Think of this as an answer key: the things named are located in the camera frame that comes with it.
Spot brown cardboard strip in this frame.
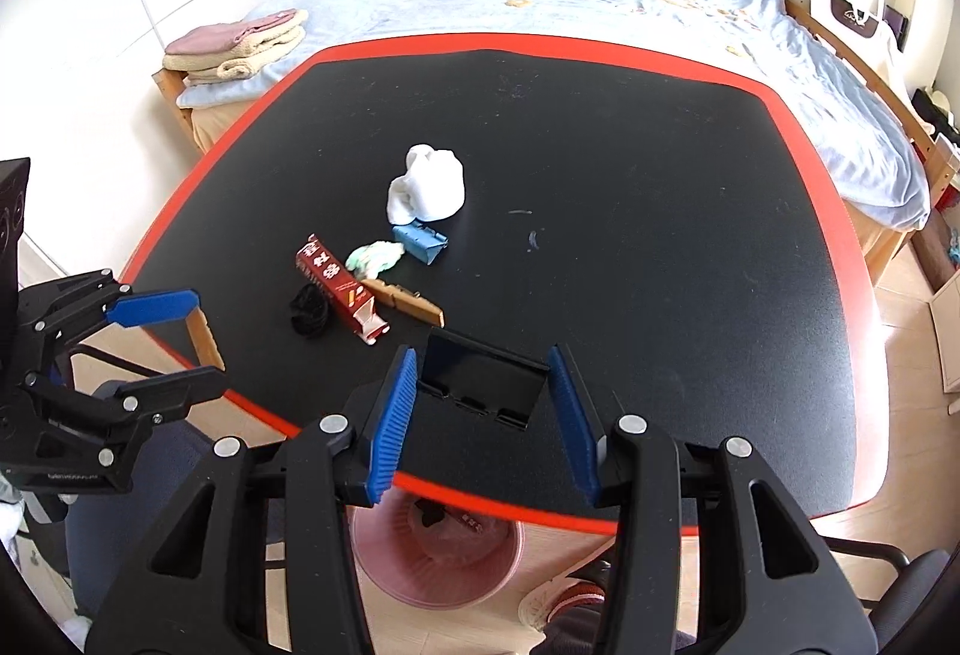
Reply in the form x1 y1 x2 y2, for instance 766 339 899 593
184 307 226 371

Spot black plastic tray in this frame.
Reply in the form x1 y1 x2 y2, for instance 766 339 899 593
418 329 548 431

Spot black patterned sock bundle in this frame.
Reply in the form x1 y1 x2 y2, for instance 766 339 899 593
415 497 446 528

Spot long red Surprise box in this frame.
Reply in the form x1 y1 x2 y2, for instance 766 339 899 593
448 509 487 535

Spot pink trash bin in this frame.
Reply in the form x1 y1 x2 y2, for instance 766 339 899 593
350 488 524 611

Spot dark red printed carton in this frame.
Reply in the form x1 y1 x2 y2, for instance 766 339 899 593
296 235 391 346

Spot red white shoe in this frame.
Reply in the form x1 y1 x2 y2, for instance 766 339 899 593
517 577 605 632

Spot brown cardboard piece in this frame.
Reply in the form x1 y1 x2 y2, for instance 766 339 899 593
361 278 446 329

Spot small black crumpled item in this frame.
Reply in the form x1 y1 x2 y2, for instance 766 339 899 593
290 283 334 340

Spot green white crumpled wrapper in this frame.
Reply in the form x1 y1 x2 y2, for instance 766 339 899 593
345 241 405 280

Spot small blue carton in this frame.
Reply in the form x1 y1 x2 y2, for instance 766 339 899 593
392 221 449 265

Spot folded pink beige towels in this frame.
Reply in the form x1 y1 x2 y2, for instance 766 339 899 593
163 8 309 85

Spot white rolled socks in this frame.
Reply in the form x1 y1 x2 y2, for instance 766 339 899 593
386 143 466 226

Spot white drawer cabinet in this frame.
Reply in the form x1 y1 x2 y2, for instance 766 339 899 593
929 272 960 416

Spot bed with blue sheet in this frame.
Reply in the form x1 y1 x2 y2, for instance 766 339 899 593
155 0 958 278

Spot white tote bag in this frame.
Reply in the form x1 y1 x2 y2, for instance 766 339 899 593
809 0 900 67

